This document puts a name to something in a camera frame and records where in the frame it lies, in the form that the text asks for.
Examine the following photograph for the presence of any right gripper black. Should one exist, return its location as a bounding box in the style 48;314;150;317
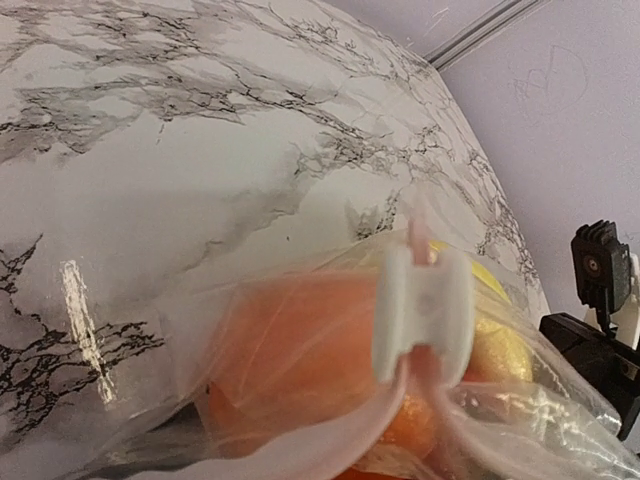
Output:
539;313;639;440

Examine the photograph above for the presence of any clear zip top bag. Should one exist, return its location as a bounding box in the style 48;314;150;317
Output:
74;192;640;480

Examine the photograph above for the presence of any yellow fake banana bunch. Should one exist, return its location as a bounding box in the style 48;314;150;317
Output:
424;239;536;386

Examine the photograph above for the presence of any fake orange fruit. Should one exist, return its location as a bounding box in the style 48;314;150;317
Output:
207;270;436;479

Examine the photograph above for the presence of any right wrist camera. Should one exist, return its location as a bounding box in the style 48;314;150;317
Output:
571;220;639;349

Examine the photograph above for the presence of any right aluminium frame post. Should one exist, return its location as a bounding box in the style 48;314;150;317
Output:
424;0;547;72

